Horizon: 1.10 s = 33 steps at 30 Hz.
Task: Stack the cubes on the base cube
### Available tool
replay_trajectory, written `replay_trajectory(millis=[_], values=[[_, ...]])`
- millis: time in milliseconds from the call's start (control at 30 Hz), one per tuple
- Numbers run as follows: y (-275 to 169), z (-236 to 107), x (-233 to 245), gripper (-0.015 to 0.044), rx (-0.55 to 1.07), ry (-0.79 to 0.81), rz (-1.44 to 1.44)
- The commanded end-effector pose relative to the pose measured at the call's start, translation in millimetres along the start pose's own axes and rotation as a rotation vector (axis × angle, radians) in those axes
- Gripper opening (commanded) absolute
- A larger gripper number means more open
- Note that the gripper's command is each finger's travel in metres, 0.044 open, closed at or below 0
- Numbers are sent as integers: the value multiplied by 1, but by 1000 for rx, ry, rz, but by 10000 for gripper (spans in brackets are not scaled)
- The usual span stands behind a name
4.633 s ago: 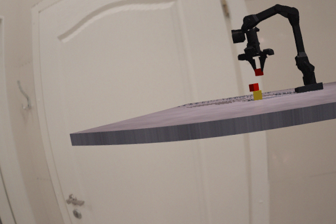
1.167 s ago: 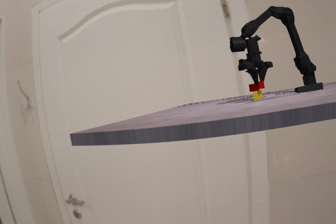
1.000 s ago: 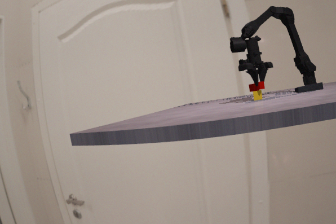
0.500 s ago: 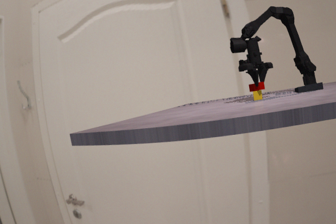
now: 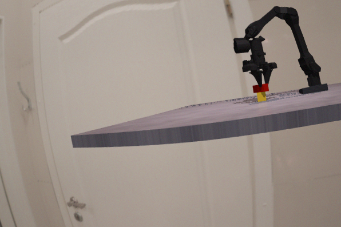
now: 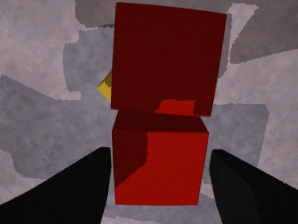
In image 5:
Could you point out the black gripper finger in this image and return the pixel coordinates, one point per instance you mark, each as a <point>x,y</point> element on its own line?
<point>267,74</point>
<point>258,76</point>

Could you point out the yellow cube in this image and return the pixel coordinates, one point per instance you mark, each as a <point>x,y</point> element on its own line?
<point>261,96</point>

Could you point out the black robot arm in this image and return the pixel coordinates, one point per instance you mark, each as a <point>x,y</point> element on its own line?
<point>290,15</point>

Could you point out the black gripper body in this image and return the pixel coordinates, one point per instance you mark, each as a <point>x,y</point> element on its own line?
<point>259,62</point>

